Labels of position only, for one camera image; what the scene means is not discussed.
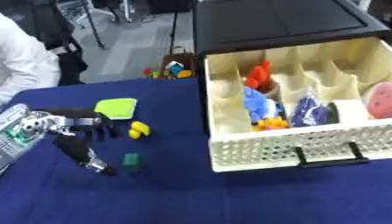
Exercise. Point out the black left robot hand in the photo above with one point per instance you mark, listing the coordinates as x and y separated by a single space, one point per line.
76 122

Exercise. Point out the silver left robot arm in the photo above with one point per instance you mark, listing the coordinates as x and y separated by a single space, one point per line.
14 131

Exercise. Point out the pale compartment drawer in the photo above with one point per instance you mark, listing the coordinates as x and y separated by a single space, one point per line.
286 140

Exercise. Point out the lime green flat block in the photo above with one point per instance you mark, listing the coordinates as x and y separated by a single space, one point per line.
117 108

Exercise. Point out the black bag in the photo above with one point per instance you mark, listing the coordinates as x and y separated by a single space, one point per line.
70 66

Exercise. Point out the yellow toy block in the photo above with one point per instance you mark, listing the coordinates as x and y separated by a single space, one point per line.
138 129

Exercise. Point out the small green block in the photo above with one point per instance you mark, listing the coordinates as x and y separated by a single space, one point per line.
131 160

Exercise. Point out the person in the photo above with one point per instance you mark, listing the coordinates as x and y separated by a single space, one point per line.
23 59

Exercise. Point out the black tripod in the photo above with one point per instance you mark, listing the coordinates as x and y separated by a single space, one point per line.
92 22

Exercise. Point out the brown basket of toys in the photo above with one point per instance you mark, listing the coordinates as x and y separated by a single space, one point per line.
177 67

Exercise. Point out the light blue toy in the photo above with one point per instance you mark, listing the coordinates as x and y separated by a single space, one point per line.
258 103

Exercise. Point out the red toy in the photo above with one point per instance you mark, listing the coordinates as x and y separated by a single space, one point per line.
259 77

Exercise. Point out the orange yellow toy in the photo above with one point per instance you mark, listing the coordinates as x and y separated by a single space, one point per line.
271 123

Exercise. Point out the dark blue toy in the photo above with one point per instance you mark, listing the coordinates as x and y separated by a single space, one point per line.
309 112

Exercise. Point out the white roll with black end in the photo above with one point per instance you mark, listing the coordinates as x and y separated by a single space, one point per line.
347 112

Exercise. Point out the pink watermelon slice toy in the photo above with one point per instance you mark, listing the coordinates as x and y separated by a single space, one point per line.
380 100

